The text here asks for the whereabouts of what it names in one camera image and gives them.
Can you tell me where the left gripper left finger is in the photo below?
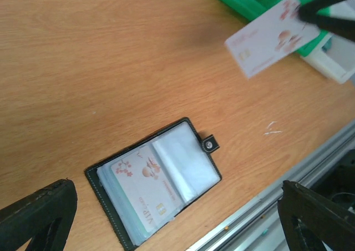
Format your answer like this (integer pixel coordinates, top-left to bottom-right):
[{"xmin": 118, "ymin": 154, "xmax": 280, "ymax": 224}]
[{"xmin": 1, "ymin": 179, "xmax": 78, "ymax": 250}]

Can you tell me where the black leather card holder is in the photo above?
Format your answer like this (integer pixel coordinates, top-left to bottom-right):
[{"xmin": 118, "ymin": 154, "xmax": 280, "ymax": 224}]
[{"xmin": 84, "ymin": 117, "xmax": 222, "ymax": 250}]

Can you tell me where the clear plastic bin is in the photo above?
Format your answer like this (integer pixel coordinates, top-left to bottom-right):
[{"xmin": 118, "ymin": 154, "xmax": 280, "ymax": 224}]
[{"xmin": 299, "ymin": 1, "xmax": 355, "ymax": 84}]

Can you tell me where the white blossom VIP card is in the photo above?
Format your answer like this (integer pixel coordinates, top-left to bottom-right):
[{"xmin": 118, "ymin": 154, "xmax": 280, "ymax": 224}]
[{"xmin": 225, "ymin": 0, "xmax": 320, "ymax": 78}]

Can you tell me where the teal card in bin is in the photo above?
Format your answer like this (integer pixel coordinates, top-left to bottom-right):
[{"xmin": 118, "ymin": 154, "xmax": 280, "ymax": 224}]
[{"xmin": 322, "ymin": 37, "xmax": 332, "ymax": 53}]

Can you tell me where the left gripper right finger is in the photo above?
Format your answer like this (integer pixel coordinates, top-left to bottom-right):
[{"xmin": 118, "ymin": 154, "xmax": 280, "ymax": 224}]
[{"xmin": 278, "ymin": 180, "xmax": 354, "ymax": 250}]

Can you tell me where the aluminium front rail frame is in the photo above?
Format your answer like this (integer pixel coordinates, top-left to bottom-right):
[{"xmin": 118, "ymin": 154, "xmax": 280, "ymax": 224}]
[{"xmin": 185, "ymin": 122, "xmax": 355, "ymax": 251}]

